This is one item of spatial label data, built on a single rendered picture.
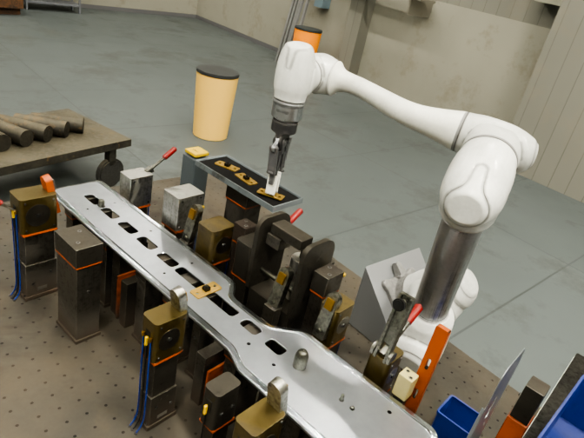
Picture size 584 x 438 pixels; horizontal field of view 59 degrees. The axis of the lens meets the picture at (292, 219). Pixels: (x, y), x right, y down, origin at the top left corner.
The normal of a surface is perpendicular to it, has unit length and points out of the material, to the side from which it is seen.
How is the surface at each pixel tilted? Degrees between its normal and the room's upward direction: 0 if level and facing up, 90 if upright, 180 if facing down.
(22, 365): 0
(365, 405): 0
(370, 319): 90
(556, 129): 90
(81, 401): 0
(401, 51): 90
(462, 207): 104
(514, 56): 90
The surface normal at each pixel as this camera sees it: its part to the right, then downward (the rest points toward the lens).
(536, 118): -0.73, 0.18
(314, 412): 0.19, -0.87
